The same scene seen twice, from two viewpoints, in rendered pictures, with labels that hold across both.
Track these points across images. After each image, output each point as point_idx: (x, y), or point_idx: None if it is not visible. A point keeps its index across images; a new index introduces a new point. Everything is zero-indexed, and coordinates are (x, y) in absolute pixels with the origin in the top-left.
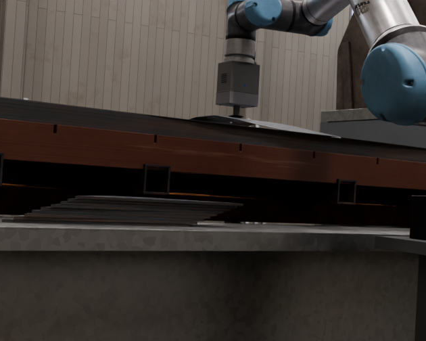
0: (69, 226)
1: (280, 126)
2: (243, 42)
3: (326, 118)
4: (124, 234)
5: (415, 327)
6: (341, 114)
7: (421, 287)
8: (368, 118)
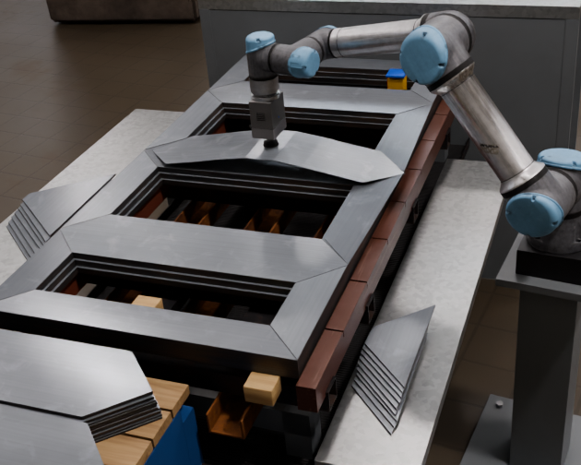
0: (429, 417)
1: (331, 154)
2: (273, 82)
3: (206, 5)
4: (443, 397)
5: (518, 317)
6: (225, 3)
7: (523, 297)
8: (260, 9)
